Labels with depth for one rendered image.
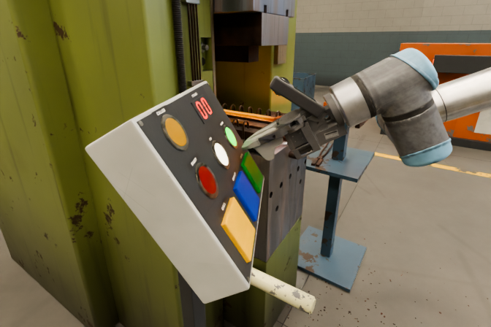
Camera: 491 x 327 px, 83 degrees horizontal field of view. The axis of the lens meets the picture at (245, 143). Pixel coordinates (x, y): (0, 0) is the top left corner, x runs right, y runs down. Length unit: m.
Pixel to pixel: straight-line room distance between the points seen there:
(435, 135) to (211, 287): 0.46
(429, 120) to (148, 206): 0.49
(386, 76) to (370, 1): 8.04
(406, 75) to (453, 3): 7.88
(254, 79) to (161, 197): 1.04
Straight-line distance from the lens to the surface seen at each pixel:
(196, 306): 0.75
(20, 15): 1.10
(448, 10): 8.42
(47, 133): 1.13
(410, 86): 0.57
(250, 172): 0.59
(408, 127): 0.58
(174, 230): 0.39
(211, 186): 0.42
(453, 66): 4.19
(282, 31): 1.05
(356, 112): 0.55
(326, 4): 8.86
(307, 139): 0.56
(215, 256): 0.40
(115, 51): 0.86
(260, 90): 1.33
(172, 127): 0.40
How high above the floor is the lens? 1.29
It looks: 20 degrees down
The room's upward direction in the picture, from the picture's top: straight up
